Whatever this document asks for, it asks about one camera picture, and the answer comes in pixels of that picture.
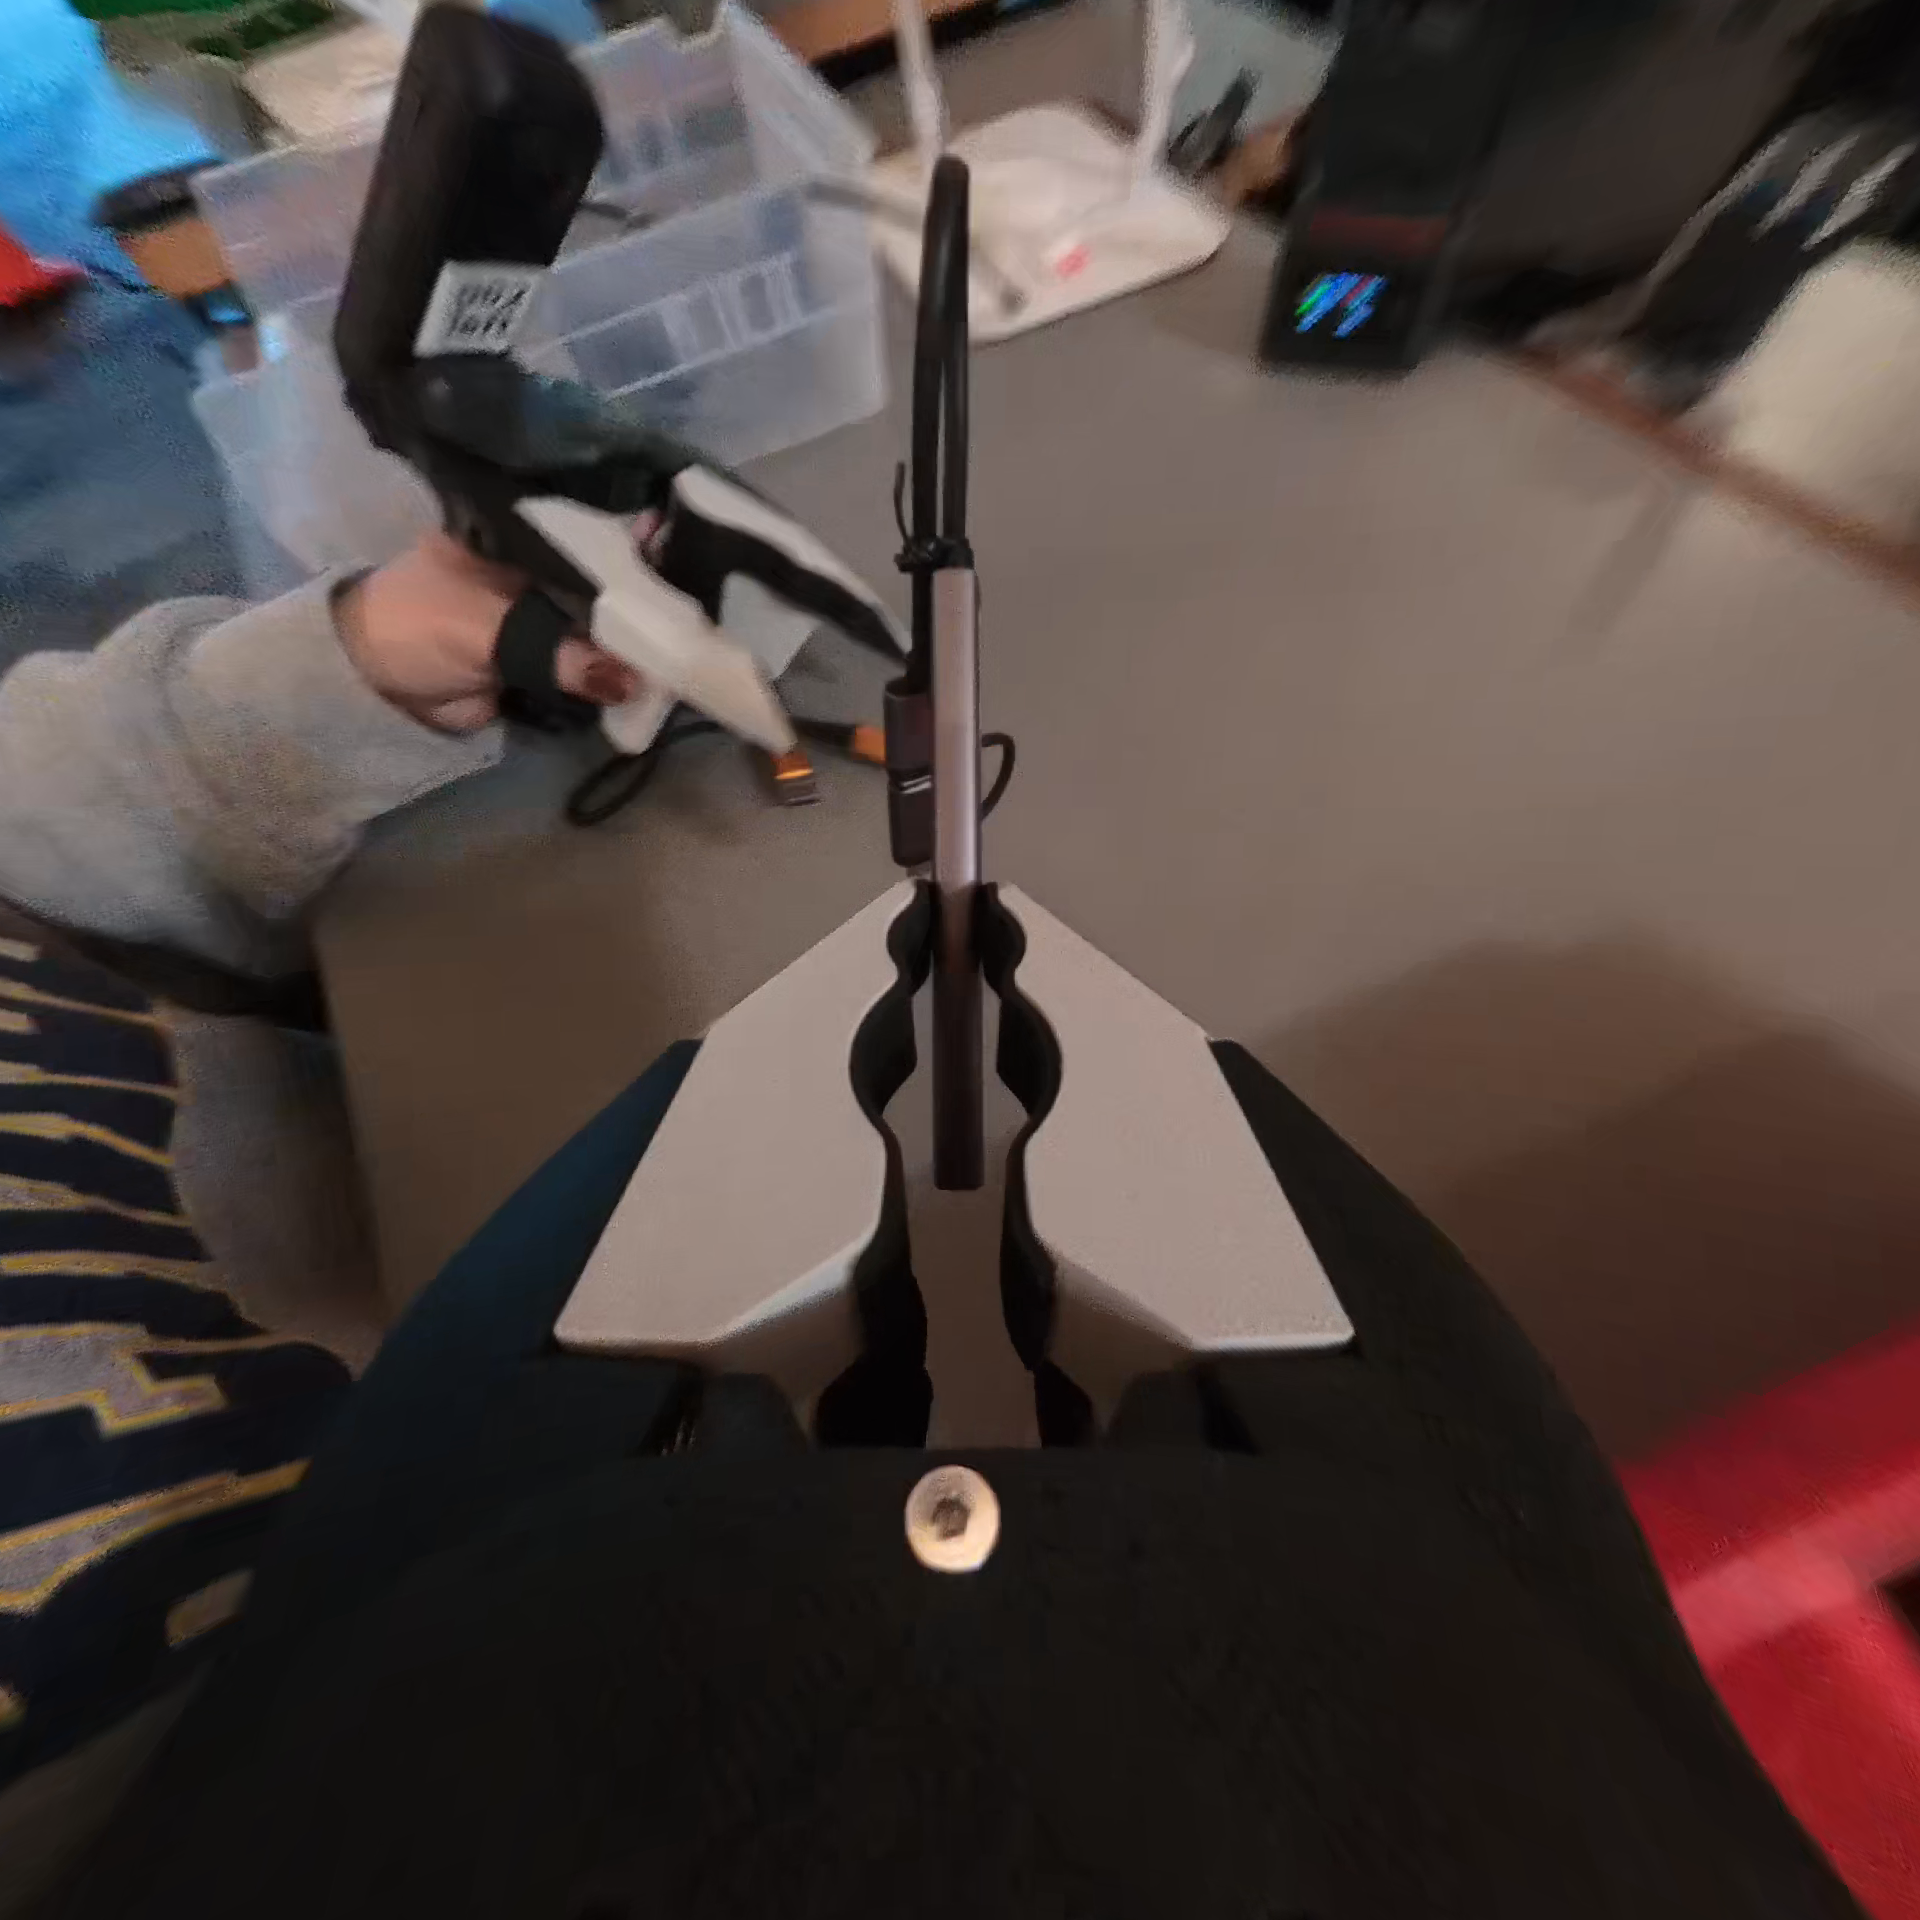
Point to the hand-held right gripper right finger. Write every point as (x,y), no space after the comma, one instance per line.
(1186,1185)

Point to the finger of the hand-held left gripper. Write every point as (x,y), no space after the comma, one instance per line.
(645,599)
(793,547)

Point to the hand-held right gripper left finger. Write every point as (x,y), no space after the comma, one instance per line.
(749,1185)

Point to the clear plastic storage bin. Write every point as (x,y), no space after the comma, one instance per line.
(719,300)

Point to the person's left hand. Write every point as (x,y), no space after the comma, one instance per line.
(429,632)

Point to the small red white label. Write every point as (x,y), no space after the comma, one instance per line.
(1068,258)

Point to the black charging case with screen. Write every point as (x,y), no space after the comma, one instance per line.
(1348,181)

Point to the person's grey printed sweatshirt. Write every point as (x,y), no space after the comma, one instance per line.
(89,1275)

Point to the red plastic bin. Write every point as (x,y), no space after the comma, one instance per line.
(1770,1576)

